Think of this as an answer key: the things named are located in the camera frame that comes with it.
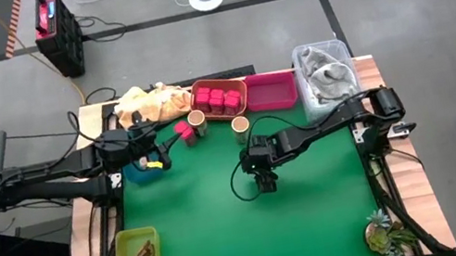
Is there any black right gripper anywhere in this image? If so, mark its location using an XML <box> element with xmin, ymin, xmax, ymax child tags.
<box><xmin>235</xmin><ymin>132</ymin><xmax>290</xmax><ymax>198</ymax></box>

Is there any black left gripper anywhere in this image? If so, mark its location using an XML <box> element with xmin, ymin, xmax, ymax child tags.
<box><xmin>128</xmin><ymin>123</ymin><xmax>189</xmax><ymax>176</ymax></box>

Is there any small glass spice jar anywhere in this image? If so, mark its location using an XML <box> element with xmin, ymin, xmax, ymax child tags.
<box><xmin>132</xmin><ymin>156</ymin><xmax>150</xmax><ymax>173</ymax></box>

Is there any wooden-lid spice jar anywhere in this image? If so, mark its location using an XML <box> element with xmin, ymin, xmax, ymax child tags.
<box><xmin>184</xmin><ymin>107</ymin><xmax>211</xmax><ymax>140</ymax></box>
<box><xmin>228</xmin><ymin>113</ymin><xmax>255</xmax><ymax>147</ymax></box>

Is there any teal plastic bin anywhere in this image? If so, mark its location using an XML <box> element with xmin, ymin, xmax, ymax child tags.
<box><xmin>115</xmin><ymin>123</ymin><xmax>169</xmax><ymax>188</ymax></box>

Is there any yellow crumpled cloth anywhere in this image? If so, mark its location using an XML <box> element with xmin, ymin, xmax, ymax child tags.
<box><xmin>108</xmin><ymin>76</ymin><xmax>197</xmax><ymax>134</ymax></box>

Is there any pink plastic bin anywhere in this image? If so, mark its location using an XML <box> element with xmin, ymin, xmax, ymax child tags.
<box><xmin>242</xmin><ymin>67</ymin><xmax>301</xmax><ymax>117</ymax></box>

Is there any orange plastic bin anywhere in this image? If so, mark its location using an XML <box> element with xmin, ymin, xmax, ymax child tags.
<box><xmin>185</xmin><ymin>70</ymin><xmax>253</xmax><ymax>128</ymax></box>

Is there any clear plastic storage container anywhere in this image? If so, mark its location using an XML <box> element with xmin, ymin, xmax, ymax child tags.
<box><xmin>289</xmin><ymin>34</ymin><xmax>370</xmax><ymax>126</ymax></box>

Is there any black flat bar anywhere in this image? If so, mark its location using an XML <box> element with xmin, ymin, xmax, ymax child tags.
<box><xmin>147</xmin><ymin>63</ymin><xmax>258</xmax><ymax>96</ymax></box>

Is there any green table mat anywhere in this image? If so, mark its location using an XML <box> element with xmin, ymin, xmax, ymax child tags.
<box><xmin>95</xmin><ymin>85</ymin><xmax>389</xmax><ymax>256</ymax></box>

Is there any grey crumpled cloth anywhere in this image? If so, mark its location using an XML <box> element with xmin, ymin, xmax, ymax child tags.
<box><xmin>297</xmin><ymin>39</ymin><xmax>362</xmax><ymax>108</ymax></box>

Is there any potted succulent plant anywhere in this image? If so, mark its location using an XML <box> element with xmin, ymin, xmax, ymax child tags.
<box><xmin>360</xmin><ymin>202</ymin><xmax>422</xmax><ymax>256</ymax></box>

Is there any black and red toolbox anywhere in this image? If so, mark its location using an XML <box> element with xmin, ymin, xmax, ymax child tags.
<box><xmin>27</xmin><ymin>0</ymin><xmax>91</xmax><ymax>84</ymax></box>

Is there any yellow cable tag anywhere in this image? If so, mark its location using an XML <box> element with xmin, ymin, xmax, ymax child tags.
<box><xmin>146</xmin><ymin>158</ymin><xmax>167</xmax><ymax>173</ymax></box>

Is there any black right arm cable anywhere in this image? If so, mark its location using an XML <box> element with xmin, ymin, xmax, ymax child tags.
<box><xmin>219</xmin><ymin>100</ymin><xmax>363</xmax><ymax>205</ymax></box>

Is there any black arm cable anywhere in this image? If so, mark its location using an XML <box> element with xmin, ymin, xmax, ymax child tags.
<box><xmin>64</xmin><ymin>95</ymin><xmax>165</xmax><ymax>157</ymax></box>
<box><xmin>219</xmin><ymin>100</ymin><xmax>363</xmax><ymax>205</ymax></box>

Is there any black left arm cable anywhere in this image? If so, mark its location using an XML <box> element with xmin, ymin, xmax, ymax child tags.
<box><xmin>64</xmin><ymin>95</ymin><xmax>165</xmax><ymax>157</ymax></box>

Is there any yellow floor cable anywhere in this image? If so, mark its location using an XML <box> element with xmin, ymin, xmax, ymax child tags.
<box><xmin>0</xmin><ymin>0</ymin><xmax>87</xmax><ymax>121</ymax></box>

